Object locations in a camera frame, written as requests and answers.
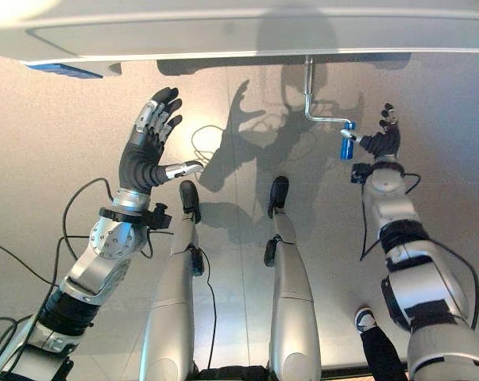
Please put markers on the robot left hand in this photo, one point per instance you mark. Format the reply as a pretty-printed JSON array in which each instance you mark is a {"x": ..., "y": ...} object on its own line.
[{"x": 139, "y": 162}]

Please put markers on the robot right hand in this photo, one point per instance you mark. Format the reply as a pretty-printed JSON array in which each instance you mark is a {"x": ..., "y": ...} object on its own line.
[{"x": 384, "y": 141}]

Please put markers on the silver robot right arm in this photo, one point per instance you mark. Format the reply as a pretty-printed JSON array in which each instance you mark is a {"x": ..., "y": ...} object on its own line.
[{"x": 418, "y": 270}]

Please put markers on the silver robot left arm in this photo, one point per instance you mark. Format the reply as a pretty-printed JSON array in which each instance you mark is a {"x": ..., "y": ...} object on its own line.
[{"x": 92, "y": 258}]

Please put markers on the blue bed control panel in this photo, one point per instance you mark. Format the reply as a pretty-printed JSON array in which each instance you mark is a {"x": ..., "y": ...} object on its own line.
[{"x": 66, "y": 70}]

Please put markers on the white hospital bed footboard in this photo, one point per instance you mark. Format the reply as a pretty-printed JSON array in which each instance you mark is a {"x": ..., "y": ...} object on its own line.
[{"x": 239, "y": 29}]

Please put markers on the silver robot left leg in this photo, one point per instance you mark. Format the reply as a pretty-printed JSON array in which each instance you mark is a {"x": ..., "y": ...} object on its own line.
[{"x": 171, "y": 285}]

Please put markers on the silver robot leg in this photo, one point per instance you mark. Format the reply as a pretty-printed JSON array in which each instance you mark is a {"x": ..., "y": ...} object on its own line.
[
  {"x": 288, "y": 285},
  {"x": 171, "y": 285}
]

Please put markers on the silver robot right leg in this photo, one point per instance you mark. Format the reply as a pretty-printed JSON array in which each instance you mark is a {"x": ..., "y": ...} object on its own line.
[{"x": 288, "y": 285}]

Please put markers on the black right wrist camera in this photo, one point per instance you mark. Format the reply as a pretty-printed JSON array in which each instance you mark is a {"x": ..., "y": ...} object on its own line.
[{"x": 360, "y": 172}]

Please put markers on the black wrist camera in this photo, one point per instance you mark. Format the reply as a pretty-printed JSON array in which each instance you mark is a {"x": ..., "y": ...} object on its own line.
[
  {"x": 159, "y": 216},
  {"x": 360, "y": 172}
]

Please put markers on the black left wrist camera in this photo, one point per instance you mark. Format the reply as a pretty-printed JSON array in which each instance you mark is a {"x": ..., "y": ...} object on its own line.
[{"x": 159, "y": 216}]

